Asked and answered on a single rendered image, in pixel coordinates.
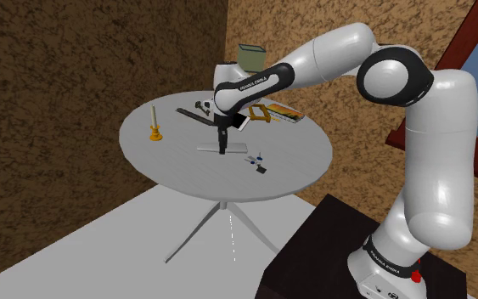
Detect green open box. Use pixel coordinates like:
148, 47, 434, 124
237, 42, 267, 74

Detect dark robot stand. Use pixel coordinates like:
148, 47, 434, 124
255, 193, 468, 299

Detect flat grey slab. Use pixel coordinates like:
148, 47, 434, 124
196, 142, 249, 154

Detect small blue grey scissors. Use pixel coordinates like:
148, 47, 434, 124
244, 152, 265, 166

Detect yellow wooden frame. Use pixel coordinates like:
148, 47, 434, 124
248, 104, 273, 124

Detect round grey table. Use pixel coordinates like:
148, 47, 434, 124
118, 89, 334, 264

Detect orange and black book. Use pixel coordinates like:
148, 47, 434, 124
266, 103, 306, 125

